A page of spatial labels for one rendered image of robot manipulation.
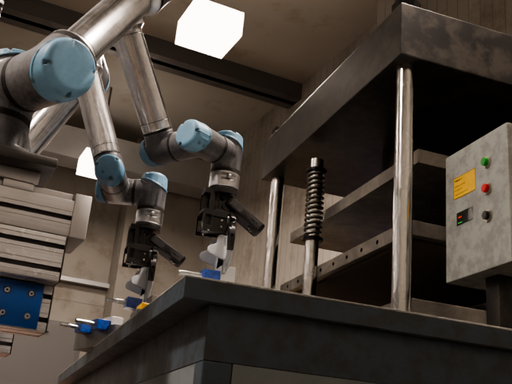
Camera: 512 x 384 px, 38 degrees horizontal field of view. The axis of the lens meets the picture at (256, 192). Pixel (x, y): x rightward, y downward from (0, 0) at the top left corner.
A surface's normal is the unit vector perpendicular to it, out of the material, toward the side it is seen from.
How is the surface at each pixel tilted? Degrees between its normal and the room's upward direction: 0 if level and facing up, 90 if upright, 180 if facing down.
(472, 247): 90
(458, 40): 90
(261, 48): 180
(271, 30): 180
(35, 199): 90
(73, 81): 97
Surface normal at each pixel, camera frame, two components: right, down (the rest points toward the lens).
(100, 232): 0.43, -0.28
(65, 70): 0.74, -0.06
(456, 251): -0.94, -0.19
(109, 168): 0.04, -0.34
